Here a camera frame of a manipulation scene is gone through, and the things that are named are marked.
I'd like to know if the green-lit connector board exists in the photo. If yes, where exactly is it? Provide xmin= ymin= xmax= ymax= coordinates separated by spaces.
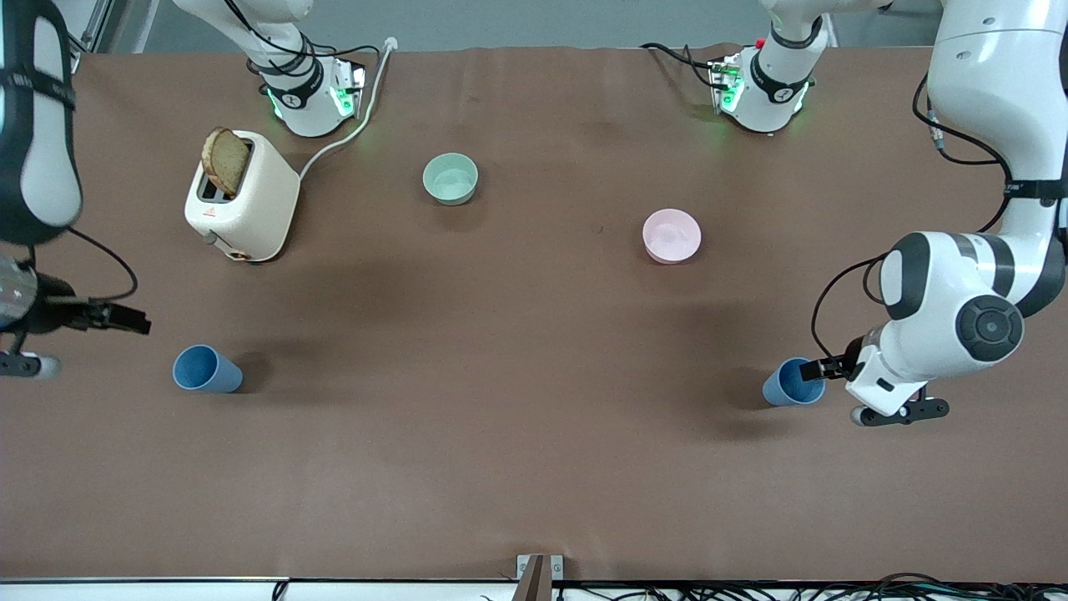
xmin=708 ymin=53 xmax=743 ymax=115
xmin=330 ymin=62 xmax=367 ymax=119

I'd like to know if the green bowl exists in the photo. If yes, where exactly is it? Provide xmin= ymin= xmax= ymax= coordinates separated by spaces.
xmin=421 ymin=152 xmax=480 ymax=206

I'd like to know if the white toaster power cable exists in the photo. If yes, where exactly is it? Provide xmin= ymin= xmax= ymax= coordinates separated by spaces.
xmin=298 ymin=37 xmax=398 ymax=181

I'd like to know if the blue plastic cup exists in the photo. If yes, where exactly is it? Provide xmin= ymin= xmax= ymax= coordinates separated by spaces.
xmin=172 ymin=344 xmax=244 ymax=395
xmin=762 ymin=357 xmax=827 ymax=408

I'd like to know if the black base cable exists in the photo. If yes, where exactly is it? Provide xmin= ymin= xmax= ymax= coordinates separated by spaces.
xmin=640 ymin=42 xmax=720 ymax=89

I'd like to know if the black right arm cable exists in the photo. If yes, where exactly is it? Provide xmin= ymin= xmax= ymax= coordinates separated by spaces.
xmin=63 ymin=225 xmax=139 ymax=303

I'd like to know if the metal bracket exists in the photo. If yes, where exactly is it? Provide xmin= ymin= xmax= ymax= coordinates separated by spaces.
xmin=516 ymin=553 xmax=564 ymax=601

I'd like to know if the cream toaster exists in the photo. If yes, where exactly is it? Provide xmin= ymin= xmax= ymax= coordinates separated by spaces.
xmin=184 ymin=129 xmax=301 ymax=264

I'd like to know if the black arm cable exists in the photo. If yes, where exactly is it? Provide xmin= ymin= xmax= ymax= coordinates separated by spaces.
xmin=811 ymin=73 xmax=1015 ymax=361
xmin=63 ymin=225 xmax=139 ymax=303

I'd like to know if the brown bread slice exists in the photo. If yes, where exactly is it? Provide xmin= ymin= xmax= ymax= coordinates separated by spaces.
xmin=201 ymin=126 xmax=251 ymax=198

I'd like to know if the pink bowl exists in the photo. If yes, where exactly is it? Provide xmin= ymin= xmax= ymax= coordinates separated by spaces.
xmin=642 ymin=208 xmax=703 ymax=265

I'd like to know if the aluminium frame profile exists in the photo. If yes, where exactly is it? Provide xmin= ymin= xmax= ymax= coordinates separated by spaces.
xmin=65 ymin=0 xmax=115 ymax=53

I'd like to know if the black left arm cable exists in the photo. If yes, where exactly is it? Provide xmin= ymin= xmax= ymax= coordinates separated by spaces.
xmin=811 ymin=73 xmax=1015 ymax=361

